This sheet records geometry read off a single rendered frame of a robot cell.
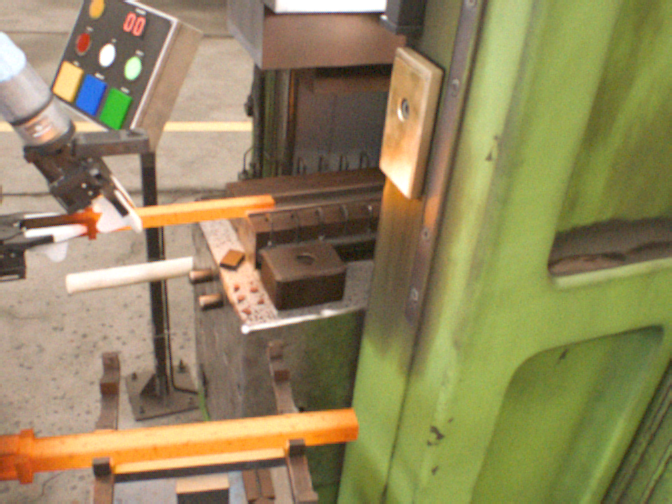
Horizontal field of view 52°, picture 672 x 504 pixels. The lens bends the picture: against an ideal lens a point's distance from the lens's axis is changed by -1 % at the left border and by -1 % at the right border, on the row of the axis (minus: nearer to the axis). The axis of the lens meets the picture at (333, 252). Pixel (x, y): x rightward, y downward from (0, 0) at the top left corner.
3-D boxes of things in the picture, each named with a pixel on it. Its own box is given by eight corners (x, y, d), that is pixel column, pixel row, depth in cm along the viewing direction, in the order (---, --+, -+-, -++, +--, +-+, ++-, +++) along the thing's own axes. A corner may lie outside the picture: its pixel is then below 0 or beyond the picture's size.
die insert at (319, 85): (313, 95, 110) (316, 58, 106) (298, 78, 115) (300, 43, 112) (475, 86, 120) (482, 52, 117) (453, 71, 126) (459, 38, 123)
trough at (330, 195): (247, 220, 120) (247, 213, 119) (239, 205, 123) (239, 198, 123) (458, 194, 134) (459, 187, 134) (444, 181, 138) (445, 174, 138)
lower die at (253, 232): (254, 270, 120) (255, 228, 115) (225, 211, 135) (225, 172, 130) (463, 238, 135) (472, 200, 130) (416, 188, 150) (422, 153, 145)
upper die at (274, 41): (261, 70, 100) (263, 3, 95) (226, 29, 115) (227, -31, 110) (504, 59, 115) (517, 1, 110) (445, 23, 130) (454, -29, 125)
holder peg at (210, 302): (200, 315, 118) (200, 302, 116) (197, 305, 120) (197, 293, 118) (224, 311, 119) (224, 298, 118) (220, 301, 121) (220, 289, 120)
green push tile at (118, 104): (117, 131, 146) (130, 98, 145) (98, 119, 150) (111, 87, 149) (124, 133, 147) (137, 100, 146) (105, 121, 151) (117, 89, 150)
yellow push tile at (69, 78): (69, 101, 157) (81, 70, 155) (52, 91, 161) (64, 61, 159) (75, 103, 158) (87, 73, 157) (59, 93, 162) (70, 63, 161)
